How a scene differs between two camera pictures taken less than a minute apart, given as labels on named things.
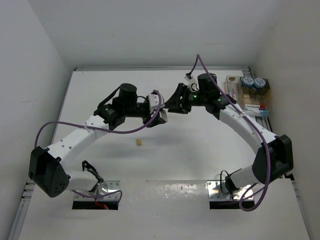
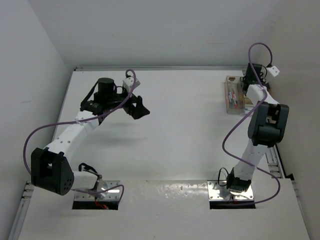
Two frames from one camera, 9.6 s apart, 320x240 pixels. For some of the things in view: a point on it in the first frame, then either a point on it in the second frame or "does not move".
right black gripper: [177, 104] to [263, 79]
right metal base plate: [217, 191] does not move
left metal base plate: [101, 187] does not move
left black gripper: [157, 119] to [137, 111]
